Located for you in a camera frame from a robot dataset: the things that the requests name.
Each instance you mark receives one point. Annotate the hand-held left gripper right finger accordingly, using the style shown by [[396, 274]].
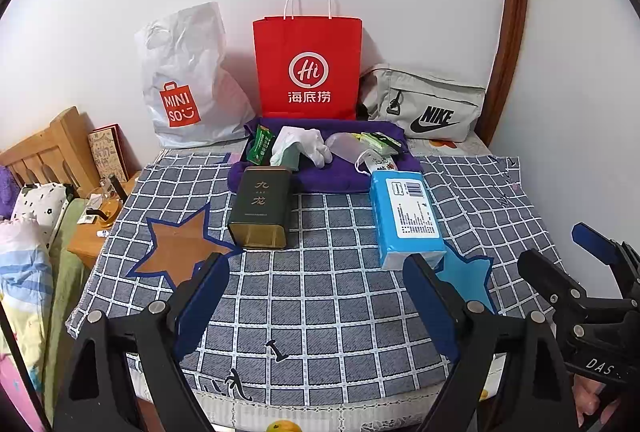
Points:
[[432, 307]]

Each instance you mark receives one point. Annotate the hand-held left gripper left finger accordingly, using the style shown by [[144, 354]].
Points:
[[200, 307]]

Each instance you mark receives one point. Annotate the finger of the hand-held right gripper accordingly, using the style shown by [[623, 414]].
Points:
[[592, 239], [545, 272]]

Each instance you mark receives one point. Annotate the small white snack packet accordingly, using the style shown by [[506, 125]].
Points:
[[382, 162]]

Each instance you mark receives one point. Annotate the purple towel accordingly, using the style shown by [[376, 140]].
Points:
[[320, 179]]

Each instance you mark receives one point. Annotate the light green cloth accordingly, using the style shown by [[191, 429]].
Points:
[[285, 157]]

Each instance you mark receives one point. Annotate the dark green sachet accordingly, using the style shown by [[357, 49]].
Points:
[[261, 144]]

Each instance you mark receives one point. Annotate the light green wipes packet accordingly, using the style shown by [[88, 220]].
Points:
[[372, 141]]

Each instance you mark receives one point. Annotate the clear plastic bag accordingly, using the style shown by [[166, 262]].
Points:
[[345, 144]]

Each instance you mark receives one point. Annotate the white glove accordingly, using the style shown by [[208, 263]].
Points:
[[315, 149]]

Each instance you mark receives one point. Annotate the person's right hand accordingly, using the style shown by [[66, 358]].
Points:
[[587, 404]]

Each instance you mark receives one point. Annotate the blue tissue pack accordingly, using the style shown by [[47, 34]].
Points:
[[405, 217]]

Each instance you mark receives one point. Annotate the blue checked blanket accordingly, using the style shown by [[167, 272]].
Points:
[[325, 312]]

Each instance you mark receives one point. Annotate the dark green tin box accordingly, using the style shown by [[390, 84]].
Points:
[[260, 207]]

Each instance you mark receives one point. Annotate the wooden nightstand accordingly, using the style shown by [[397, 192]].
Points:
[[85, 247]]

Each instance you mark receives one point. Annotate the amber glass teapot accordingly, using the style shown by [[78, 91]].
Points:
[[107, 209]]

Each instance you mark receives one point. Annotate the green bed sheet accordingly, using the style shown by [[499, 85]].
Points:
[[65, 262]]

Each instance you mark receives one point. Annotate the pastel printed quilt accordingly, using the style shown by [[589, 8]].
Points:
[[25, 272]]

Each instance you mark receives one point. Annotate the patterned hardcover book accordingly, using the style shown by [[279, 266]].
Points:
[[105, 154]]

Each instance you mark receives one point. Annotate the white polka dot pillow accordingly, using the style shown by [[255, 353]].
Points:
[[40, 207]]

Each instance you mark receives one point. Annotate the grey waist bag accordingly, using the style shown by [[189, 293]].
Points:
[[430, 97]]

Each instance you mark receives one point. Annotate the wooden bed headboard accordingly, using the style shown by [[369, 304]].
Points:
[[65, 137]]

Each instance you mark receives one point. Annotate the purple plush toy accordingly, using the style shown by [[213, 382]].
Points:
[[6, 192]]

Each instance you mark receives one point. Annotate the white plastic shopping bag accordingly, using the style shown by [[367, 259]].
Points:
[[190, 62]]

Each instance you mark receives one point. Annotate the red paper bag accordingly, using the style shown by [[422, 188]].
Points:
[[307, 42]]

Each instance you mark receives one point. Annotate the brown wooden door frame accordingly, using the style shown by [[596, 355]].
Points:
[[515, 12]]

